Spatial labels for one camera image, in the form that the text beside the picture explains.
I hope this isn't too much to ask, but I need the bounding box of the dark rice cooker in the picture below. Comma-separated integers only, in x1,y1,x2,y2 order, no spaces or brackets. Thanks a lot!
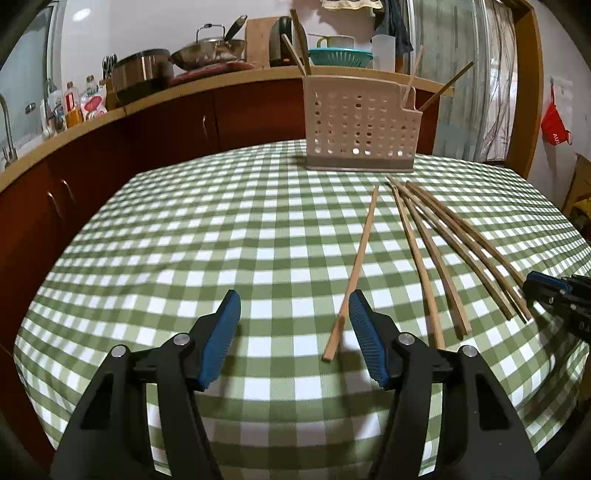
111,49,175,106

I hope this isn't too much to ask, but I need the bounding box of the orange oil bottle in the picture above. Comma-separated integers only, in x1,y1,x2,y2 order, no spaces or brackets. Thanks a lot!
64,82,84,129

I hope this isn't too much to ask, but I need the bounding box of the green checked tablecloth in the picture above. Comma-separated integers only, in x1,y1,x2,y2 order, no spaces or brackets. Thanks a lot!
14,138,591,469

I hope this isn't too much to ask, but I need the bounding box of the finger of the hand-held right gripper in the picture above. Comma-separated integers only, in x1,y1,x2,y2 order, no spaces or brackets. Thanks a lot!
561,274,591,295
522,271,572,304

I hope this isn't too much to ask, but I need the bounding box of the bunch of wooden chopsticks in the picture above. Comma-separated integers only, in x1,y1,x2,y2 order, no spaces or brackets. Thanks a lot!
385,174,534,350

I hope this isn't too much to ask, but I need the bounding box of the dark blue cloth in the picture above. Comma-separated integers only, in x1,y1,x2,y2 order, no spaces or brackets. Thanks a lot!
373,0,414,59

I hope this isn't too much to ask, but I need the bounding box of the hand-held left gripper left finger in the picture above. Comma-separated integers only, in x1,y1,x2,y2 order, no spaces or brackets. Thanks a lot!
48,290,243,480

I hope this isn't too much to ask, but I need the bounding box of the tall steel faucet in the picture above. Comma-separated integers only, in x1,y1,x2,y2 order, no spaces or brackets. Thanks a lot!
0,94,20,169

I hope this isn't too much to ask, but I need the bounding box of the black steel electric kettle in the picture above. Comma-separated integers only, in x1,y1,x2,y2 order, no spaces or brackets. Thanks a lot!
268,16,306,68

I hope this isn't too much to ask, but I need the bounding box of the steel wok with lid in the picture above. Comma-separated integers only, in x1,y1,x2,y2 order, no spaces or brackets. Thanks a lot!
170,14,249,70

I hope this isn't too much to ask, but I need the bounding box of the wooden cutting board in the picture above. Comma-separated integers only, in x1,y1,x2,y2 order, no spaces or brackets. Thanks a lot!
244,17,290,68

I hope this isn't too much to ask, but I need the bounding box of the white mug green handle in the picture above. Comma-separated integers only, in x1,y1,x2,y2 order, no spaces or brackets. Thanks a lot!
308,33,356,49

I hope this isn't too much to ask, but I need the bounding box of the wooden chopstick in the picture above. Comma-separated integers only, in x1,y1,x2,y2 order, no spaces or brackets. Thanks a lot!
322,185,380,361
280,33,307,77
400,45,425,106
289,8,313,77
417,60,476,113

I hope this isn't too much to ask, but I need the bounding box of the pink white packet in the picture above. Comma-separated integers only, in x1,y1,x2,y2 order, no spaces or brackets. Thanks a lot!
80,88,108,122

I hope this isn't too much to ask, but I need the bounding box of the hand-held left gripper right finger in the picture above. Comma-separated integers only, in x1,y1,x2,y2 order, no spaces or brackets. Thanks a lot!
348,290,541,480

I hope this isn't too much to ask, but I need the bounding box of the wooden framed sliding glass door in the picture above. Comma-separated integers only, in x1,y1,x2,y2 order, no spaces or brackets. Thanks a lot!
406,0,544,179

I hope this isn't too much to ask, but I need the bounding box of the beige striped towel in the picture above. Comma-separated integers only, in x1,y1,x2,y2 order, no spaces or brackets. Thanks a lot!
321,0,384,11

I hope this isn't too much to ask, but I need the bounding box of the teal colander basket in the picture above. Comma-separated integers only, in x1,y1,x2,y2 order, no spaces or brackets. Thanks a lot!
307,47,374,69

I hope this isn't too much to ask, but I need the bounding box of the knife block with scissors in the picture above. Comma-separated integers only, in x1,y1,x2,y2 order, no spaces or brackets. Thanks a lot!
102,54,119,93

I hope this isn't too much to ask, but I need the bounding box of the beige perforated utensil holder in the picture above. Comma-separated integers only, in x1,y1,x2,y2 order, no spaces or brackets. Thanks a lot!
302,76,419,173

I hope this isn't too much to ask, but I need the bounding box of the white plastic cup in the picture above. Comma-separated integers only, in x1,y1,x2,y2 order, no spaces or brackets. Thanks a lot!
371,33,397,73

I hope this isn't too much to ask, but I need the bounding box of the aluminium frame window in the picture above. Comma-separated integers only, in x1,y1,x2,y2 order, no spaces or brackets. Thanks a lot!
0,0,62,155

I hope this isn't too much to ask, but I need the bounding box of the white spray bottle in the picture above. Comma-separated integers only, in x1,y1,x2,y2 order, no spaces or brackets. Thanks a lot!
43,78,66,136

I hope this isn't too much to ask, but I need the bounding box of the red induction cooker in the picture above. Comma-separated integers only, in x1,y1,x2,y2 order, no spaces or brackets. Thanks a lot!
168,62,255,86

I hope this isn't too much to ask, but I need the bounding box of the red hanging bag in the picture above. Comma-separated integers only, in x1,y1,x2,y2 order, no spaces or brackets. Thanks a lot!
540,85,574,147

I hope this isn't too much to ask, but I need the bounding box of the beige countertop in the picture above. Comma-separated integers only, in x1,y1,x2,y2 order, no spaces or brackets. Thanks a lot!
0,65,456,193

